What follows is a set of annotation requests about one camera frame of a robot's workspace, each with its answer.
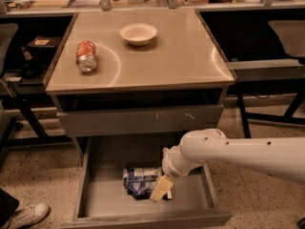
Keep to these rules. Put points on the orange soda can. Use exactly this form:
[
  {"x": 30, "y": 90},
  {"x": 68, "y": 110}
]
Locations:
[{"x": 86, "y": 56}]

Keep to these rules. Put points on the black box under desk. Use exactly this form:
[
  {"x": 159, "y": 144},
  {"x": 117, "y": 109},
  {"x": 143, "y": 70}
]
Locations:
[{"x": 44, "y": 47}]

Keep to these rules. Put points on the open grey middle drawer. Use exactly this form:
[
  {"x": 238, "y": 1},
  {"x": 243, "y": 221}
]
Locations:
[{"x": 103, "y": 203}]

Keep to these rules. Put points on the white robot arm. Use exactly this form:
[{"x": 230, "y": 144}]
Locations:
[{"x": 277, "y": 156}]

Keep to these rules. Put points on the blue chip bag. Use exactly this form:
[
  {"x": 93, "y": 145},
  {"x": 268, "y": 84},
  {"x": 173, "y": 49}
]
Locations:
[{"x": 139, "y": 181}]

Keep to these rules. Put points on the white sneaker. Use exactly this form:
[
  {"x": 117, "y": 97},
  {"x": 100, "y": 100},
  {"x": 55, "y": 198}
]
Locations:
[{"x": 27, "y": 216}]

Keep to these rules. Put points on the closed grey top drawer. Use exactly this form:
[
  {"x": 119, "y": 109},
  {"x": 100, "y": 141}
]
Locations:
[{"x": 140, "y": 121}]

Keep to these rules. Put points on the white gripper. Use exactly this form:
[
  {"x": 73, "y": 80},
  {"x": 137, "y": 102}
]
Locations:
[{"x": 171, "y": 164}]

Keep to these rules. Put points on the black bottle under desk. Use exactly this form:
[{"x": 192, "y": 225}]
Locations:
[{"x": 32, "y": 68}]

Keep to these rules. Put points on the grey drawer cabinet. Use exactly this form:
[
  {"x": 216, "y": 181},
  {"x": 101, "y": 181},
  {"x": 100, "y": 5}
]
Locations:
[{"x": 181, "y": 66}]

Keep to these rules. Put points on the white paper bowl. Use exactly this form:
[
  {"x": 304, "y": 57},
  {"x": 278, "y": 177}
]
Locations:
[{"x": 138, "y": 34}]

